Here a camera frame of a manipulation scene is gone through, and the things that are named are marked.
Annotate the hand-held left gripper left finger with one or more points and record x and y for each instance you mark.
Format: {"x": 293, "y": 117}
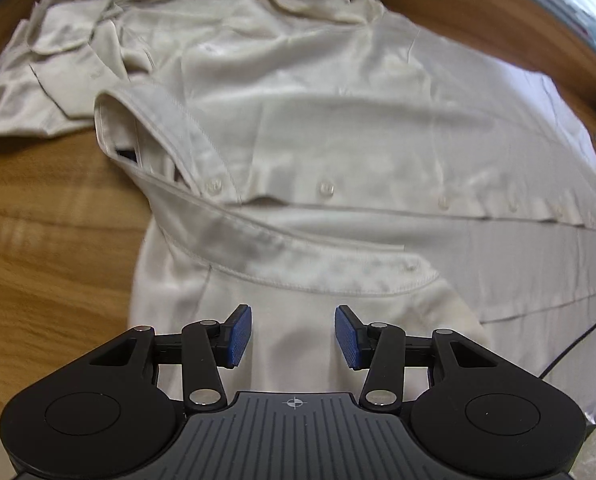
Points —
{"x": 239, "y": 336}

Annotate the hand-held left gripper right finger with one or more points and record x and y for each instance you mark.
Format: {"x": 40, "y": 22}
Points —
{"x": 349, "y": 337}

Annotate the white collared shirt black label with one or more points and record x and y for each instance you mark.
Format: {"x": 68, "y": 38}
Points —
{"x": 353, "y": 135}

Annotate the beige button shirt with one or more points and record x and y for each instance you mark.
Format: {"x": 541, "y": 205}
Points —
{"x": 52, "y": 75}

